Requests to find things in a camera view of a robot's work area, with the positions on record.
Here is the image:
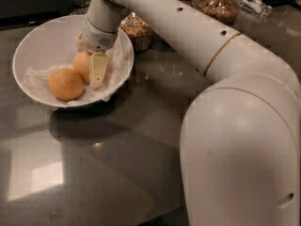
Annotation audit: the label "white paper liner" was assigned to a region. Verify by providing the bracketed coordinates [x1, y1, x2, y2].
[21, 31, 135, 108]

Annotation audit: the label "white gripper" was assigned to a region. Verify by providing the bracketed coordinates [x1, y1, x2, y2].
[75, 16, 118, 89]

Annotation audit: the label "white bowl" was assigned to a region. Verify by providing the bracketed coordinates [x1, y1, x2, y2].
[12, 14, 135, 109]

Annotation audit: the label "glass jar brown grains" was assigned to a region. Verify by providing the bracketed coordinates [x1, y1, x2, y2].
[197, 0, 239, 25]

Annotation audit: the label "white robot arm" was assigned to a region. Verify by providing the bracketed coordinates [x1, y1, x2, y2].
[82, 0, 300, 226]

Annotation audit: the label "dark cabinet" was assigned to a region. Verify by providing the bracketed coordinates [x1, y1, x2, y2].
[0, 0, 71, 26]

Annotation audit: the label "clear plastic packet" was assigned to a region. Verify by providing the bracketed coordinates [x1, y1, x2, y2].
[236, 0, 272, 18]

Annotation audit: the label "glass jar mixed cereal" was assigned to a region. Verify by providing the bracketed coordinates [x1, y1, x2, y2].
[120, 12, 154, 53]

